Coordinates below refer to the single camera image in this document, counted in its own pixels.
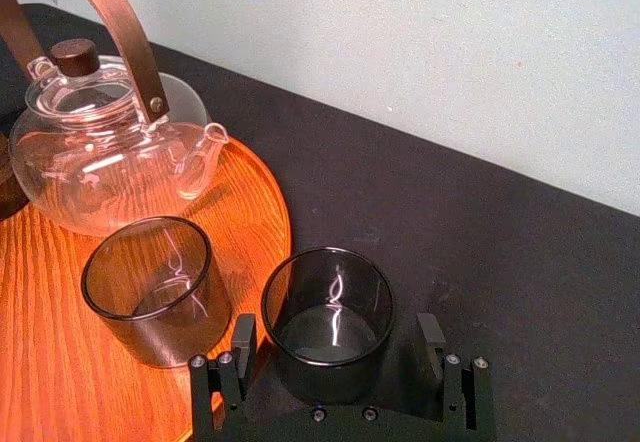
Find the clear glass teapot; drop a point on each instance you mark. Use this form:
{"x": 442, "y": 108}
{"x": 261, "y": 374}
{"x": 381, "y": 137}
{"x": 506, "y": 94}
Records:
{"x": 110, "y": 162}

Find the round wooden tray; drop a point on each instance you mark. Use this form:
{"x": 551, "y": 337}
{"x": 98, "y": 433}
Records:
{"x": 60, "y": 342}

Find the smoked glass tumbler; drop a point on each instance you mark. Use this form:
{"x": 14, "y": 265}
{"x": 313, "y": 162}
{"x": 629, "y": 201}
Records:
{"x": 155, "y": 292}
{"x": 330, "y": 322}

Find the dark brown object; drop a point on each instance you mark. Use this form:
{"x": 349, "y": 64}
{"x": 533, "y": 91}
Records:
{"x": 7, "y": 182}

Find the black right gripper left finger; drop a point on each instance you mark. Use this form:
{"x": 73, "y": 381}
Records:
{"x": 235, "y": 362}

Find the black table cloth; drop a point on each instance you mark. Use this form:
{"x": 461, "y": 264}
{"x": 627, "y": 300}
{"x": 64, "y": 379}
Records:
{"x": 475, "y": 272}

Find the glass lid with wooden knob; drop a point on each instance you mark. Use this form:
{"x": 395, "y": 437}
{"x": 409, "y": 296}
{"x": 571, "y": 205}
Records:
{"x": 80, "y": 87}

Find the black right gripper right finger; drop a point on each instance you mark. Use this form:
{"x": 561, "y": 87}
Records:
{"x": 465, "y": 387}

